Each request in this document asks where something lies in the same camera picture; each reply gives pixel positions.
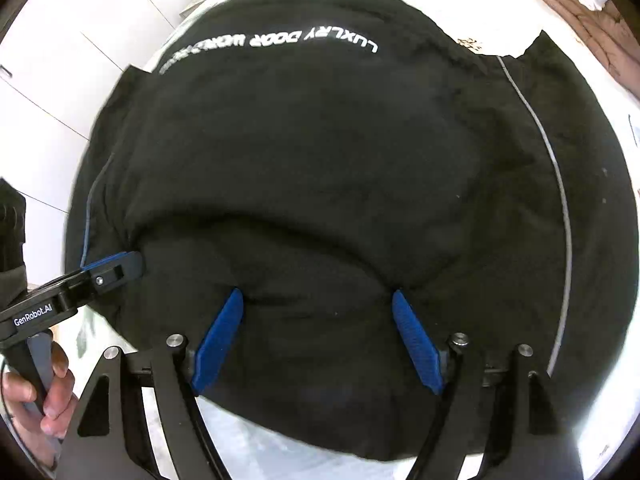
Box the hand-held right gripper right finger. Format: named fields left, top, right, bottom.
left=392, top=288, right=586, bottom=480

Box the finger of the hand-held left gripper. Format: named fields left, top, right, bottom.
left=80, top=251, right=146, bottom=292

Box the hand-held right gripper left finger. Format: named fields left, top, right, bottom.
left=60, top=288, right=244, bottom=480

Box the black hooded jacket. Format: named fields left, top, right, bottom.
left=65, top=0, right=628, bottom=463

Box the person's left hand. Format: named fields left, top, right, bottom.
left=0, top=341, right=79, bottom=467

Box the person's dark clothing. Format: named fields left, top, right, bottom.
left=0, top=179, right=28, bottom=293

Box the white wardrobe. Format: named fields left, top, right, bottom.
left=0, top=0, right=251, bottom=241

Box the brown folded quilt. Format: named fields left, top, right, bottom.
left=495, top=0, right=640, bottom=106

